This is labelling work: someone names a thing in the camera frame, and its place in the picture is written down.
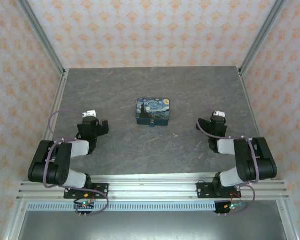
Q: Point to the small teal padlock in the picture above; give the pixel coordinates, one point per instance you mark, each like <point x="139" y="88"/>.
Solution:
<point x="152" y="124"/>

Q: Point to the starry night tin box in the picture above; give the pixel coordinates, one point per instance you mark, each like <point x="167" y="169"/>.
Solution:
<point x="153" y="108"/>

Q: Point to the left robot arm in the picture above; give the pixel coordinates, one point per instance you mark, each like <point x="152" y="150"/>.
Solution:
<point x="52" y="162"/>

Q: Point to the wide aluminium mounting beam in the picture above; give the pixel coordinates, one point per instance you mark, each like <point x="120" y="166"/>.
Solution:
<point x="152" y="190"/>

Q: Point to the grey metal sheet panel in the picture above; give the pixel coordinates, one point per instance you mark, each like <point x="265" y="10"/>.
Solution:
<point x="152" y="225"/>

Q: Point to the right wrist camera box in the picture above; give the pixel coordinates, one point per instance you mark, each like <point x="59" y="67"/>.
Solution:
<point x="220" y="113"/>

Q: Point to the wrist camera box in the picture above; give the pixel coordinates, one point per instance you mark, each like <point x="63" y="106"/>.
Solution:
<point x="220" y="113"/>
<point x="90" y="113"/>

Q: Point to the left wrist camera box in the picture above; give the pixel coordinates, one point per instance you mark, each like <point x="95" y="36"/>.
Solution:
<point x="90" y="113"/>

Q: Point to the aluminium table side rail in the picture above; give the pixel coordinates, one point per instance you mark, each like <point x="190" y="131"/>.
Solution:
<point x="247" y="100"/>
<point x="61" y="95"/>

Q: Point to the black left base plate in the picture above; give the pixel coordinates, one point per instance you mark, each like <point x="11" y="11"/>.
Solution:
<point x="102" y="188"/>

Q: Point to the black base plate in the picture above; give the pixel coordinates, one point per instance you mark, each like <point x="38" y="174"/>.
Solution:
<point x="102" y="188"/>
<point x="205" y="190"/>

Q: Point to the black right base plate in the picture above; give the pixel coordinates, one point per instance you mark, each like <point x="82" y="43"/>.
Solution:
<point x="205" y="190"/>

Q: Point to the aluminium table edge rail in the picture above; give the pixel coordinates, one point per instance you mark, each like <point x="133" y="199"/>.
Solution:
<point x="152" y="177"/>

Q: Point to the aluminium frame post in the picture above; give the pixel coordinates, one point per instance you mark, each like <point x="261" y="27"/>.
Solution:
<point x="263" y="32"/>
<point x="40" y="32"/>

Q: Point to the aluminium lower frame strut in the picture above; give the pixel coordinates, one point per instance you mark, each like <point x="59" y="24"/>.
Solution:
<point x="287" y="222"/>
<point x="13" y="222"/>

